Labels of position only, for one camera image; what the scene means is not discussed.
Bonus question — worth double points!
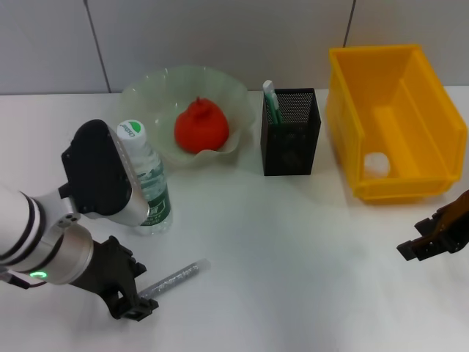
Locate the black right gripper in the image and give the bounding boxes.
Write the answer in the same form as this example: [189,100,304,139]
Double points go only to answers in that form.
[396,189,469,262]

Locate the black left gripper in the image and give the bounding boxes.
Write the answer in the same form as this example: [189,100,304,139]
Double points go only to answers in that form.
[68,235,160,320]

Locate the silver marker pen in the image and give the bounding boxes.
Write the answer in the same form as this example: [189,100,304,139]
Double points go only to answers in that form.
[138,258,212,300]

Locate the white paper ball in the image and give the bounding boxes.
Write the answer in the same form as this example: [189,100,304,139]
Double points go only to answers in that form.
[363,152,391,180]

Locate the clear green-label water bottle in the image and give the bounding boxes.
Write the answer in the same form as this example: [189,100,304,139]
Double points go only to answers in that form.
[116,120,174,236]

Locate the orange fruit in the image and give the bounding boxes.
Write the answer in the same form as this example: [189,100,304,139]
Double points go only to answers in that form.
[173,95,231,154]

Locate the black mesh pen holder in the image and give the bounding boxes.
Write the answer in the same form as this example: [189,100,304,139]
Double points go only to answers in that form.
[260,87,322,177]

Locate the pale green glass fruit bowl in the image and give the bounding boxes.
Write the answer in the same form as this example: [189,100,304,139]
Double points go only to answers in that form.
[119,65,256,170]

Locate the yellow plastic bin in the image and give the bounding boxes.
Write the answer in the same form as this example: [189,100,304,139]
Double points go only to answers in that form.
[325,43,469,205]

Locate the left arm cable with plug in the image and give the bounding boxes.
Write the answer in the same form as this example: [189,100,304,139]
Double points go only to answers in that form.
[0,269,48,290]

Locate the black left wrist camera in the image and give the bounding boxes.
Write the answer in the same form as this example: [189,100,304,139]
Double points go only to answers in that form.
[60,119,152,227]

